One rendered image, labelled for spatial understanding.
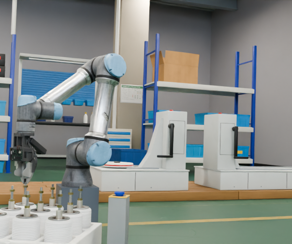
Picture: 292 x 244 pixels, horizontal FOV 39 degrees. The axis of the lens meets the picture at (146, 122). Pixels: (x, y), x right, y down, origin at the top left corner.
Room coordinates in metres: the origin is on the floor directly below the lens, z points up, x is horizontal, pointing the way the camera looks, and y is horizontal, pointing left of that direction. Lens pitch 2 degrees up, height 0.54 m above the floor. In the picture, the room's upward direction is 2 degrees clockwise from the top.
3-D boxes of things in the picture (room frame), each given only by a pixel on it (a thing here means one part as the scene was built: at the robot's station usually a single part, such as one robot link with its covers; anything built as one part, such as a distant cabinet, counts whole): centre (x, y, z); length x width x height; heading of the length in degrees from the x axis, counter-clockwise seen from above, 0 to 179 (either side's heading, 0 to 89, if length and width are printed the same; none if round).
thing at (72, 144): (2.03, 0.32, 0.47); 0.13 x 0.12 x 0.14; 41
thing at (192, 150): (6.94, -0.71, 0.36); 0.50 x 0.38 x 0.21; 21
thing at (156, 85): (7.05, -0.90, 1.10); 1.89 x 0.64 x 2.20; 109
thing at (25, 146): (1.70, 0.50, 0.49); 0.09 x 0.08 x 0.12; 157
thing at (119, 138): (7.27, 0.54, 0.35); 0.57 x 0.47 x 0.69; 19
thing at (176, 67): (6.90, -0.44, 1.70); 0.71 x 0.54 x 0.51; 113
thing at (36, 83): (7.01, 1.46, 0.94); 1.40 x 0.70 x 1.89; 109
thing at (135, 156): (6.25, 0.26, 0.19); 0.50 x 0.41 x 0.37; 24
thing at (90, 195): (2.03, 0.33, 0.15); 0.18 x 0.18 x 0.30; 19
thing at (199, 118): (7.11, -1.11, 0.90); 0.50 x 0.38 x 0.21; 18
